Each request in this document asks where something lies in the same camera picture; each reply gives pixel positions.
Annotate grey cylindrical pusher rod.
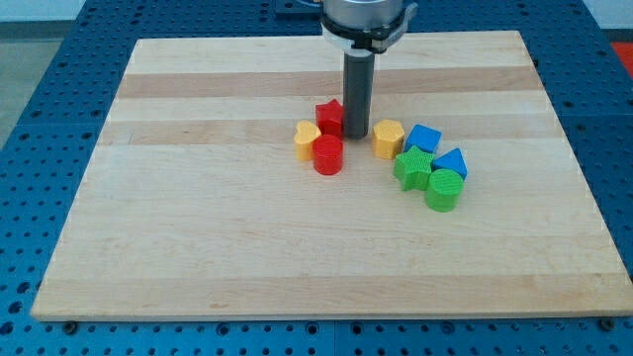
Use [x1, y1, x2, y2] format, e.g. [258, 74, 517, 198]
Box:
[342, 54, 375, 139]

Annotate red star block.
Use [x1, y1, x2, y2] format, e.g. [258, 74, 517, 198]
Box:
[315, 99, 344, 138]

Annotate wooden board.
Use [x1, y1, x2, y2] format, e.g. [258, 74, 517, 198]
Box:
[31, 31, 632, 321]

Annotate green star block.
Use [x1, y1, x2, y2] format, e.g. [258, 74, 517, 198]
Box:
[394, 146, 435, 191]

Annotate green cylinder block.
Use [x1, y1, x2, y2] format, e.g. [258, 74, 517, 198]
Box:
[424, 168, 464, 213]

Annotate yellow hexagon block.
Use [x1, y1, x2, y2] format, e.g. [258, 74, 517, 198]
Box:
[372, 120, 405, 159]

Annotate red cylinder block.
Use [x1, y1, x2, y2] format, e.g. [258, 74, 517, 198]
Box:
[313, 134, 344, 175]

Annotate blue cube block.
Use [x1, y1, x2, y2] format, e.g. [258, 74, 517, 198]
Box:
[404, 125, 442, 153]

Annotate blue triangle block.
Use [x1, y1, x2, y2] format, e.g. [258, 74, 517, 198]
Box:
[431, 148, 468, 180]

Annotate yellow heart block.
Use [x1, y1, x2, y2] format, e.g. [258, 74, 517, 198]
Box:
[294, 121, 321, 161]

